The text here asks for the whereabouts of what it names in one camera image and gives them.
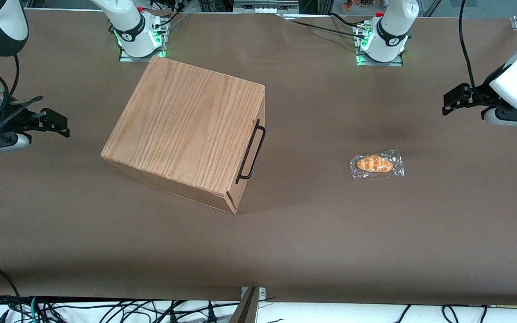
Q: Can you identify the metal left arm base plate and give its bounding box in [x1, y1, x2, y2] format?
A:
[355, 23, 404, 67]

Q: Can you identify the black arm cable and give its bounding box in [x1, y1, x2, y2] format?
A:
[459, 0, 495, 101]
[0, 53, 44, 135]

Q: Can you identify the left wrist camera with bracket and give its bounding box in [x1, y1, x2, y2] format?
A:
[482, 105, 517, 129]

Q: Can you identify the metal bracket with brown wedge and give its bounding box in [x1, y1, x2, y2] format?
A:
[228, 286, 267, 323]

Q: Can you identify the brown table cover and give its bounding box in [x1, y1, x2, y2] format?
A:
[0, 9, 517, 306]

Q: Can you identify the wooden drawer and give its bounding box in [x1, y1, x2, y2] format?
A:
[225, 85, 267, 215]

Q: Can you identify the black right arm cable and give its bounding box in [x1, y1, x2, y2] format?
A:
[0, 53, 44, 135]

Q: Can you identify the oak wooden drawer cabinet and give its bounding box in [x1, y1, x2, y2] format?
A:
[101, 56, 266, 215]

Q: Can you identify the short black base cable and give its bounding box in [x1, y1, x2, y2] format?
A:
[328, 13, 367, 30]

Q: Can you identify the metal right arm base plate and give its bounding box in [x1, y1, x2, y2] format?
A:
[118, 17, 168, 62]

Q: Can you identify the grey power strip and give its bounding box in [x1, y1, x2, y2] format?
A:
[233, 0, 300, 14]

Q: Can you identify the black cable bundle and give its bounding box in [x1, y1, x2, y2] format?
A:
[144, 0, 189, 34]

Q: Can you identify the black metal drawer handle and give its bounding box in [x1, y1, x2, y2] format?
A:
[235, 119, 267, 185]

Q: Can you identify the long black base cable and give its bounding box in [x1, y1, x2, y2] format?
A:
[283, 17, 367, 39]

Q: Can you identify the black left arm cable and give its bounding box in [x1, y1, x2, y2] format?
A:
[459, 0, 495, 101]

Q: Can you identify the bread roll in plastic wrapper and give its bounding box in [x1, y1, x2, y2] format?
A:
[349, 149, 405, 180]

